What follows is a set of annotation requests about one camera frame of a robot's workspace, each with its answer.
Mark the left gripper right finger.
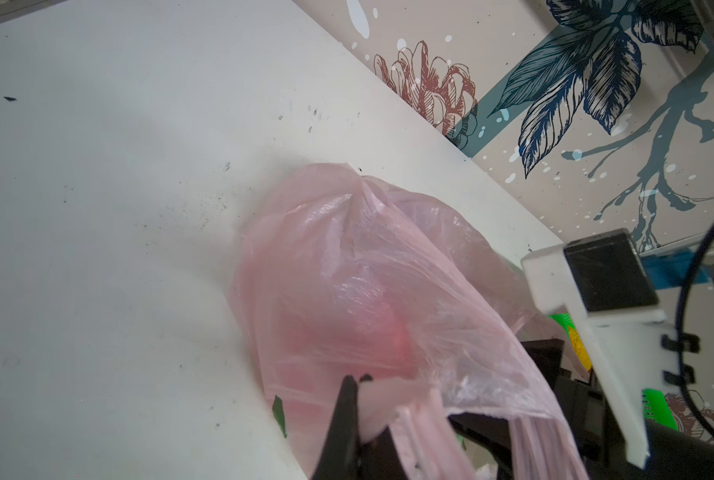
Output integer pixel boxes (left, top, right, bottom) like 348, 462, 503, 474
359, 428, 408, 480

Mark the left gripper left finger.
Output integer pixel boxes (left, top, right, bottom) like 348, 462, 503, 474
312, 375, 360, 480

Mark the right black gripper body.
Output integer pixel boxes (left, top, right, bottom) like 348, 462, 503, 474
449, 339, 714, 479

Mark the green plastic basket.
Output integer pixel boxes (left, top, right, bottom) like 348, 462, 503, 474
550, 313, 678, 430

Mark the yellow lemon fruit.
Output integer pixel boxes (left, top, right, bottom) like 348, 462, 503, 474
568, 328, 592, 371

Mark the pink plastic bag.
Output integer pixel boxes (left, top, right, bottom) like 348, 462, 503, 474
229, 164, 587, 479

